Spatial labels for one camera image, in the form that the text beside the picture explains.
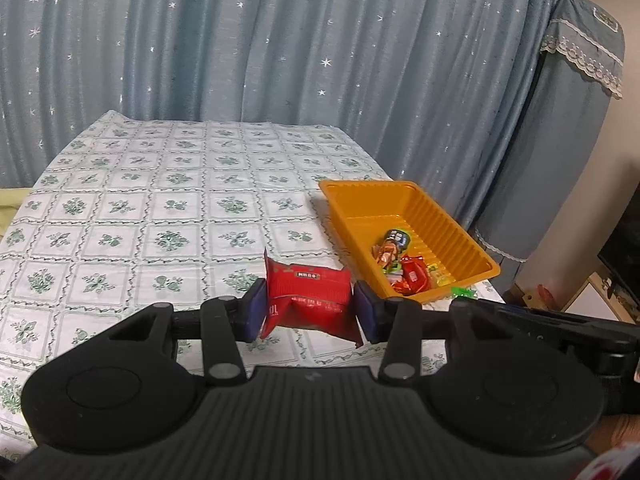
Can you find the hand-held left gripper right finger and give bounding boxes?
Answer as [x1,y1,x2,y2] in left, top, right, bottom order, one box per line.
[352,280,506,386]

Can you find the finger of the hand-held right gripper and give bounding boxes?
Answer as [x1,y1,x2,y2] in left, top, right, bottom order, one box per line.
[477,299,640,343]

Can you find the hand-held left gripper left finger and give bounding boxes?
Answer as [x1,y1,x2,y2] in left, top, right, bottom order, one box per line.
[112,277,268,386]

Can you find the red foil snack packet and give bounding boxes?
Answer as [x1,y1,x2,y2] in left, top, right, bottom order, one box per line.
[400,255,432,293]
[260,247,365,348]

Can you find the dark green-edged chip bag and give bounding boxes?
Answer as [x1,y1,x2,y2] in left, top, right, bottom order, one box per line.
[372,227,413,270]

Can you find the orange plastic tray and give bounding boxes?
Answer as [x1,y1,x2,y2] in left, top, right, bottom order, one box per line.
[318,180,501,306]

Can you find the person's right forearm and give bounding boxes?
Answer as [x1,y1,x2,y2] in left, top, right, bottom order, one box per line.
[590,412,640,455]

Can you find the white cabinet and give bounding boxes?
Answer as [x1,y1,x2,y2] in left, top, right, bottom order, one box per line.
[562,272,640,323]

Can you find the brown cardboard box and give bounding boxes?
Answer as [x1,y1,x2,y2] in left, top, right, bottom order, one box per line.
[502,282,558,311]

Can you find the person's patterned clothing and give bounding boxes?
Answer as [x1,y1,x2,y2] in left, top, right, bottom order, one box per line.
[587,440,640,480]

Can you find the dark television screen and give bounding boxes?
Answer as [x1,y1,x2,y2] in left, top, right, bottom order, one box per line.
[597,195,640,311]

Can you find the blue lace-trimmed appliance cover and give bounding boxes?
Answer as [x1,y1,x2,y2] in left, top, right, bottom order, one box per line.
[472,0,626,263]

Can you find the pale yellow cloth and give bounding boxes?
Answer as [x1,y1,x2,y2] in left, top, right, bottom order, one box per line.
[0,187,33,246]

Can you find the blue star-print curtain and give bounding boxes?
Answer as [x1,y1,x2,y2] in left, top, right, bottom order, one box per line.
[0,0,563,231]

